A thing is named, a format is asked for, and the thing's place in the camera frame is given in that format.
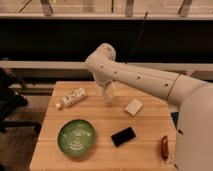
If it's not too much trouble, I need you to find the white plastic bottle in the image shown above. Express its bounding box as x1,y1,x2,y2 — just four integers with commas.
55,88,86,110

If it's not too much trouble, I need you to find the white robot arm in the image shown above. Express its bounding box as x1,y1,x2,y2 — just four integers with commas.
85,43,213,171

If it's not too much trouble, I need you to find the green ceramic bowl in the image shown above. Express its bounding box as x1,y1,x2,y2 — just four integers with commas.
57,119,96,158

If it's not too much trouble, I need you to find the translucent plastic cup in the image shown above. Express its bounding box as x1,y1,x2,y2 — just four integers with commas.
101,83,115,103

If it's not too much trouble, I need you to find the white rectangular sponge block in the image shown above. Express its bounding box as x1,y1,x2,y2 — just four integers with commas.
124,99,143,116

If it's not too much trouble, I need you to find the wooden table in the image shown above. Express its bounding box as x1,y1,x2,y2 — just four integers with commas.
30,82,175,171

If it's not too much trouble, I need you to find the black smartphone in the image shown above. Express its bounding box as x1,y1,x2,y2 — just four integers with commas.
111,127,136,147

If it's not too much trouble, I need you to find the red pocket knife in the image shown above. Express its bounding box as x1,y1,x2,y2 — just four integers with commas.
161,135,169,160

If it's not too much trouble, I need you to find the black office chair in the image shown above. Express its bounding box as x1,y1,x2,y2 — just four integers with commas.
0,68,41,133

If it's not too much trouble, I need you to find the black hanging cable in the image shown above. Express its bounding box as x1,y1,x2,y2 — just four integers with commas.
124,10,150,64

